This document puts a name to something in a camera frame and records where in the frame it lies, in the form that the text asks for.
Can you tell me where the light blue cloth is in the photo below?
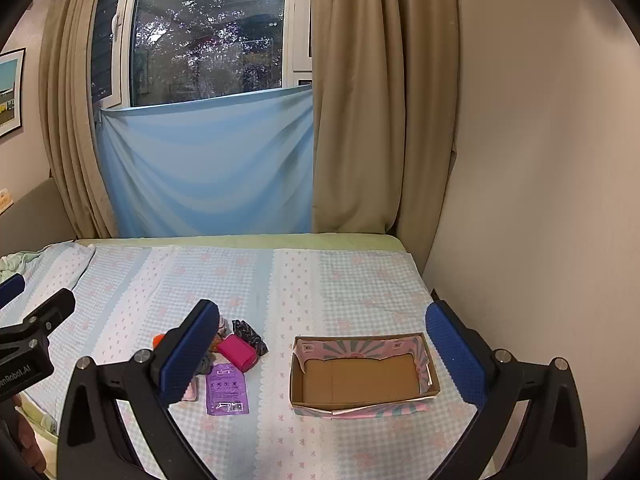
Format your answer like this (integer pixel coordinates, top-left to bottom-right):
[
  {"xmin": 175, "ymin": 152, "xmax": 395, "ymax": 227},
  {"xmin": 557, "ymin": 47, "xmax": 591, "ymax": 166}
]
[{"xmin": 95, "ymin": 84, "xmax": 316, "ymax": 238}]

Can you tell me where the pink and blue printed blanket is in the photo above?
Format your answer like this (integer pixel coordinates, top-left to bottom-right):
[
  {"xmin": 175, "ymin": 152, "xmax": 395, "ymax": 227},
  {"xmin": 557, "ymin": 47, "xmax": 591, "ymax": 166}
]
[{"xmin": 0, "ymin": 242, "xmax": 481, "ymax": 480}]

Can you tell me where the grey-beige headboard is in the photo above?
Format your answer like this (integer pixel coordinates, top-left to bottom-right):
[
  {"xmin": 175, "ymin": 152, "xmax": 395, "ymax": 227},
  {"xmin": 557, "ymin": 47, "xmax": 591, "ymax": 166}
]
[{"xmin": 0, "ymin": 177, "xmax": 76, "ymax": 261}]

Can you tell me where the magenta pouch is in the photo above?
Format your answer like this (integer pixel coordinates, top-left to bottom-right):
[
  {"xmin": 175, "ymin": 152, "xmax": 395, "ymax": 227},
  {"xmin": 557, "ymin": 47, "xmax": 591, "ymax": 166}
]
[{"xmin": 216, "ymin": 335, "xmax": 258, "ymax": 372}]

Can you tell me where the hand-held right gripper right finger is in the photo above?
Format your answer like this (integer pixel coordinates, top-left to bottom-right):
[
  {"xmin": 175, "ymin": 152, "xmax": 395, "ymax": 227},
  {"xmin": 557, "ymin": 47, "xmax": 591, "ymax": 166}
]
[{"xmin": 425, "ymin": 289, "xmax": 588, "ymax": 480}]

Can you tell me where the light green bed sheet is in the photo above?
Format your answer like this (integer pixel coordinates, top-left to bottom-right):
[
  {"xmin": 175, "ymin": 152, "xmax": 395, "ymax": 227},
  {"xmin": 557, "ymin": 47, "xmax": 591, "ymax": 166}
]
[{"xmin": 75, "ymin": 232, "xmax": 407, "ymax": 255}]

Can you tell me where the purple packet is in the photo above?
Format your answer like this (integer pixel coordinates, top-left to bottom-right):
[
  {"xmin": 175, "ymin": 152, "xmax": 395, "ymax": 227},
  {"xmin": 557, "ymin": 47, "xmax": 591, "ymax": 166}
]
[{"xmin": 206, "ymin": 362, "xmax": 250, "ymax": 416}]

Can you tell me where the window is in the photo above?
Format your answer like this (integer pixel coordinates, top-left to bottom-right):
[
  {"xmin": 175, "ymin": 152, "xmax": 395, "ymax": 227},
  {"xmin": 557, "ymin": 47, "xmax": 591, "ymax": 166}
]
[{"xmin": 92, "ymin": 0, "xmax": 315, "ymax": 111}]

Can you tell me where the person's left hand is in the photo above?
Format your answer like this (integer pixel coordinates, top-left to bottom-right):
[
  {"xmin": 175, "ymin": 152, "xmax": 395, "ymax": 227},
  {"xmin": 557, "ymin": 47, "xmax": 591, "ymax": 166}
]
[{"xmin": 0, "ymin": 392, "xmax": 48, "ymax": 476}]

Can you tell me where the cardboard box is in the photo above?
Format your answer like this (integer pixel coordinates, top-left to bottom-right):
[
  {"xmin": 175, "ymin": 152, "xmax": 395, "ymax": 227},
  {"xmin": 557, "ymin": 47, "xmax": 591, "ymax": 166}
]
[{"xmin": 289, "ymin": 331, "xmax": 441, "ymax": 418}]

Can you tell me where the pale green cloth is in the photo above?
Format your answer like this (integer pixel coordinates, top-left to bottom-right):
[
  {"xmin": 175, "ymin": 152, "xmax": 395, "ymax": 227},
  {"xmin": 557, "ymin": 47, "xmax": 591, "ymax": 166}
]
[{"xmin": 0, "ymin": 252, "xmax": 46, "ymax": 281}]

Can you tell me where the beige curtain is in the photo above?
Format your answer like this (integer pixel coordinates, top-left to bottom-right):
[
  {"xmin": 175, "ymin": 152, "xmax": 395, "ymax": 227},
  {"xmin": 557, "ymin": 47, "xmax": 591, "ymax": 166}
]
[
  {"xmin": 40, "ymin": 0, "xmax": 146, "ymax": 238},
  {"xmin": 310, "ymin": 0, "xmax": 461, "ymax": 236}
]

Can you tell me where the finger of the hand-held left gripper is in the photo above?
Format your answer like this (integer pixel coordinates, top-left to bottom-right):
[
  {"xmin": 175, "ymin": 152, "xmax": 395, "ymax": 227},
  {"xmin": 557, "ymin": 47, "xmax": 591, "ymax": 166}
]
[
  {"xmin": 0, "ymin": 287, "xmax": 76, "ymax": 347},
  {"xmin": 0, "ymin": 273, "xmax": 26, "ymax": 311}
]

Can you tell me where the dark patterned scrunchie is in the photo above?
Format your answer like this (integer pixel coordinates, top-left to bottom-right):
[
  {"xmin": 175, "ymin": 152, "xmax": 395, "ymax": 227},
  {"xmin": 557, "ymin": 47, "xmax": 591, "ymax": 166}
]
[{"xmin": 231, "ymin": 317, "xmax": 268, "ymax": 358}]

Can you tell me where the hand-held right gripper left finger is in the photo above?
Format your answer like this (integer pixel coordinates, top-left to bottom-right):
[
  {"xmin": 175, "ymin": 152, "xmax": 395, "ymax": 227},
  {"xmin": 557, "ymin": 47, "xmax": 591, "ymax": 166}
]
[{"xmin": 56, "ymin": 299, "xmax": 221, "ymax": 480}]

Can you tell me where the framed wall picture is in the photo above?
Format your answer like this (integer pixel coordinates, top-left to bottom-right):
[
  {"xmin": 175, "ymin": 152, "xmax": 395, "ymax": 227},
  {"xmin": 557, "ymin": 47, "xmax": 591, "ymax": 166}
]
[{"xmin": 0, "ymin": 47, "xmax": 27, "ymax": 138}]

